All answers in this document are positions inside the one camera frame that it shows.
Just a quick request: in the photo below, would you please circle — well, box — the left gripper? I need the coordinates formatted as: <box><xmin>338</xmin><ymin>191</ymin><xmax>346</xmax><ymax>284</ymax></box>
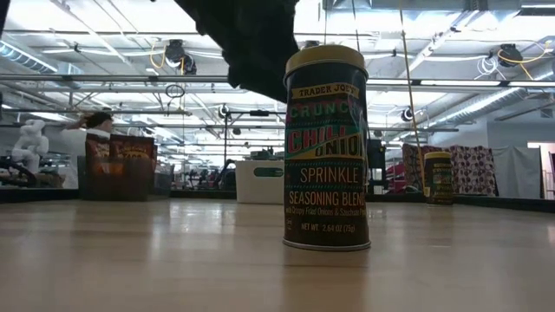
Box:
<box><xmin>173</xmin><ymin>0</ymin><xmax>232</xmax><ymax>38</ymax></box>

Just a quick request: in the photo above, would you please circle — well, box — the green-lidded glass spice jar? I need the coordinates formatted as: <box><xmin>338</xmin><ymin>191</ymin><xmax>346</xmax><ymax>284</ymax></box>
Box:
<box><xmin>227</xmin><ymin>0</ymin><xmax>301</xmax><ymax>104</ymax></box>

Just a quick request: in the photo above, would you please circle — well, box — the brown taco seasoning packet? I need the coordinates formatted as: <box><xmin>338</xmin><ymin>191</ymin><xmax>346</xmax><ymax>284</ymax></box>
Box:
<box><xmin>85</xmin><ymin>133</ymin><xmax>111</xmax><ymax>174</ymax></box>
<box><xmin>110</xmin><ymin>133</ymin><xmax>156</xmax><ymax>174</ymax></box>

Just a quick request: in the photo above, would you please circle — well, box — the yellow-lidded seasoning tin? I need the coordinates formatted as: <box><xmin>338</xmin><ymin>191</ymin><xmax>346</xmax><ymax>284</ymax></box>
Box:
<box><xmin>282</xmin><ymin>44</ymin><xmax>372</xmax><ymax>253</ymax></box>
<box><xmin>423</xmin><ymin>151</ymin><xmax>455</xmax><ymax>206</ymax></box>

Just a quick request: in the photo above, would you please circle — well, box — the person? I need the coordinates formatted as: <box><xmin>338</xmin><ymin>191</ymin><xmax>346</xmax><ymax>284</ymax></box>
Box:
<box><xmin>60</xmin><ymin>111</ymin><xmax>114</xmax><ymax>142</ymax></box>

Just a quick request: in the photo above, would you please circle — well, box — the white plastic bin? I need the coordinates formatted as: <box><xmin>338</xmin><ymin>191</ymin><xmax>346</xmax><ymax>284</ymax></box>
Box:
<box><xmin>235</xmin><ymin>159</ymin><xmax>286</xmax><ymax>205</ymax></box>

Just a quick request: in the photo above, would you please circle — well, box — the grey translucent plastic bin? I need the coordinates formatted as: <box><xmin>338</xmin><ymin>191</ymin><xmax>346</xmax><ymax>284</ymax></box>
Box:
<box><xmin>77</xmin><ymin>146</ymin><xmax>158</xmax><ymax>201</ymax></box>

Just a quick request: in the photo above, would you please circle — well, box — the black monitor screen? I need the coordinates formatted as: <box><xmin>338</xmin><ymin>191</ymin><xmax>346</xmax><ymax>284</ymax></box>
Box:
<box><xmin>366</xmin><ymin>138</ymin><xmax>387</xmax><ymax>194</ymax></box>

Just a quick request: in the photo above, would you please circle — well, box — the red white fabric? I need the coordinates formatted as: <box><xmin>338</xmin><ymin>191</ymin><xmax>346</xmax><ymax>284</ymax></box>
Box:
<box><xmin>384</xmin><ymin>160</ymin><xmax>407</xmax><ymax>195</ymax></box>

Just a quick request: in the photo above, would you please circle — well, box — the patterned cloth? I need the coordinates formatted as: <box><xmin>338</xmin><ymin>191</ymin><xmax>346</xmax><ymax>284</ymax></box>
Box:
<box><xmin>402</xmin><ymin>144</ymin><xmax>499</xmax><ymax>197</ymax></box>

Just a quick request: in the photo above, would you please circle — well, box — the grey cloth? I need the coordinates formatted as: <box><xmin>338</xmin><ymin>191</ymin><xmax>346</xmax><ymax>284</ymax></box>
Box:
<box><xmin>492</xmin><ymin>146</ymin><xmax>543</xmax><ymax>199</ymax></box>

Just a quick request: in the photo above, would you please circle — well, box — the black ceiling cable reel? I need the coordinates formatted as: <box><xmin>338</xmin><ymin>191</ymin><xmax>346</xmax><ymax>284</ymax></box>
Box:
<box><xmin>164</xmin><ymin>38</ymin><xmax>199</xmax><ymax>75</ymax></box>
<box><xmin>496</xmin><ymin>42</ymin><xmax>526</xmax><ymax>69</ymax></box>

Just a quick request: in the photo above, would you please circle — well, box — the black hanging cable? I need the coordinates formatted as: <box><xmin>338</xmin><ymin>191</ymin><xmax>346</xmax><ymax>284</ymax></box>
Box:
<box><xmin>350</xmin><ymin>0</ymin><xmax>362</xmax><ymax>49</ymax></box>

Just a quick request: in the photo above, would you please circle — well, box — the yellow hanging cable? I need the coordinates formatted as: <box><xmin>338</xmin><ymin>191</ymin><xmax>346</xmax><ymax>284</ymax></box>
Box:
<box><xmin>399</xmin><ymin>8</ymin><xmax>424</xmax><ymax>192</ymax></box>

